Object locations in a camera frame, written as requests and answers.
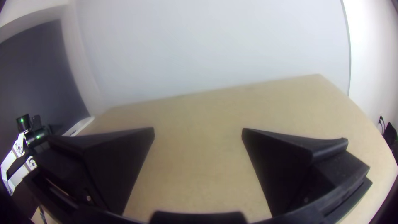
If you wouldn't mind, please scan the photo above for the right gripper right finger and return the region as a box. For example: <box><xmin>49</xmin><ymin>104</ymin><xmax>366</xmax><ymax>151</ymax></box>
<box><xmin>242</xmin><ymin>127</ymin><xmax>373</xmax><ymax>218</ymax></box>

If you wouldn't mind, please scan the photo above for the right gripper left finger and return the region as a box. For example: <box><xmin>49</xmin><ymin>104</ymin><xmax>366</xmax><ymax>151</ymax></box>
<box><xmin>23</xmin><ymin>127</ymin><xmax>155</xmax><ymax>218</ymax></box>

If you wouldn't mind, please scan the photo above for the black cable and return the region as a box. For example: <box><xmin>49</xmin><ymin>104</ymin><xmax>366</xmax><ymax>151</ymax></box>
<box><xmin>377</xmin><ymin>115</ymin><xmax>386</xmax><ymax>135</ymax></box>

